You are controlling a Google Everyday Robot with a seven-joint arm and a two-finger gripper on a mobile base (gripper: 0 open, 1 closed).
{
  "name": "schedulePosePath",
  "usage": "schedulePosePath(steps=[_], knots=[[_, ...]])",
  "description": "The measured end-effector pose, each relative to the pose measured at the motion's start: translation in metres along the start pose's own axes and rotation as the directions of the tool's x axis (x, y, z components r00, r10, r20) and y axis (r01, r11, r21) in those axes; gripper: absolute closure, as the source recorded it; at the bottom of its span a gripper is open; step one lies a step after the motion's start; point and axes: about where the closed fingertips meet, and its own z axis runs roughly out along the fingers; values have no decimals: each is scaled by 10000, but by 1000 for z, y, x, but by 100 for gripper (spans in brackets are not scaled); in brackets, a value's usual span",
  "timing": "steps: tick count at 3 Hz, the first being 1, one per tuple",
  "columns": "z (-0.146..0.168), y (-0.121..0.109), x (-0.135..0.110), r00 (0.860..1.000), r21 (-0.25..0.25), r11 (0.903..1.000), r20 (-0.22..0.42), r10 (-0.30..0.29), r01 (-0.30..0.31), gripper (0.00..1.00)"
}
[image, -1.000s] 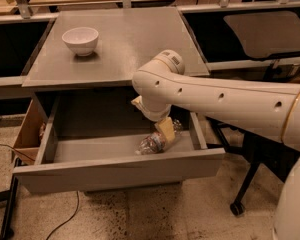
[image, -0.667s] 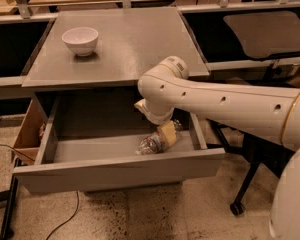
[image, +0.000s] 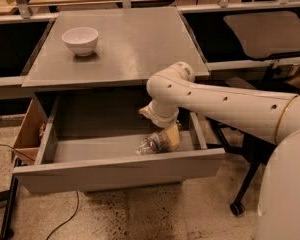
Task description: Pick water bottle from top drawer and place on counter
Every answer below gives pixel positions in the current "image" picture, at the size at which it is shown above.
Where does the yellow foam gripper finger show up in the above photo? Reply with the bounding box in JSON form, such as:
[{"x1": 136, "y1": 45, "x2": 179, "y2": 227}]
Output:
[
  {"x1": 164, "y1": 124, "x2": 181, "y2": 151},
  {"x1": 138, "y1": 106, "x2": 150, "y2": 119}
]

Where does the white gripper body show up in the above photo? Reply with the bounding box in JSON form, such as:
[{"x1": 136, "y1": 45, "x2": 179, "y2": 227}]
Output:
[{"x1": 147, "y1": 100, "x2": 179, "y2": 128}]

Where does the clear plastic water bottle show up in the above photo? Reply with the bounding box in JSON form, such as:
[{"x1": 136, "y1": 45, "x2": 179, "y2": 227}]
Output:
[{"x1": 136, "y1": 122, "x2": 182, "y2": 155}]

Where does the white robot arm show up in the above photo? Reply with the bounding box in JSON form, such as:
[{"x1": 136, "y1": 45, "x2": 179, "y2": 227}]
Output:
[{"x1": 140, "y1": 62, "x2": 300, "y2": 240}]

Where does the grey open top drawer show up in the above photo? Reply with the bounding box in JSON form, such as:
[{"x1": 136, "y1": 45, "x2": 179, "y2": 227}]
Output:
[{"x1": 13, "y1": 90, "x2": 224, "y2": 193}]

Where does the white ceramic bowl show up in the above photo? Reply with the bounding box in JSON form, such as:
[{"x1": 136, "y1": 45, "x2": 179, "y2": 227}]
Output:
[{"x1": 62, "y1": 27, "x2": 99, "y2": 56}]

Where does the brown cardboard box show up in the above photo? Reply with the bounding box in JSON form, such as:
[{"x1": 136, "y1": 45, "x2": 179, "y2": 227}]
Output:
[{"x1": 12, "y1": 101, "x2": 45, "y2": 165}]

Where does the black office chair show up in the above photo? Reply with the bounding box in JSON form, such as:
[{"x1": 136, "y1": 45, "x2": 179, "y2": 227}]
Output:
[{"x1": 196, "y1": 10, "x2": 300, "y2": 216}]

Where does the black metal stand leg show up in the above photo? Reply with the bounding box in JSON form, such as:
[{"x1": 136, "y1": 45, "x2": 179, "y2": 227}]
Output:
[{"x1": 0, "y1": 157, "x2": 22, "y2": 240}]

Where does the black floor cable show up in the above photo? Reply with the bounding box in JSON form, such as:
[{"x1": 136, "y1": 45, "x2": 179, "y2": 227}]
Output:
[{"x1": 44, "y1": 190, "x2": 81, "y2": 240}]

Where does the grey metal rail frame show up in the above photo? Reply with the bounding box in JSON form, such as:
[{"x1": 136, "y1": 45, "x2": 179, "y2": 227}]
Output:
[{"x1": 0, "y1": 0, "x2": 300, "y2": 101}]

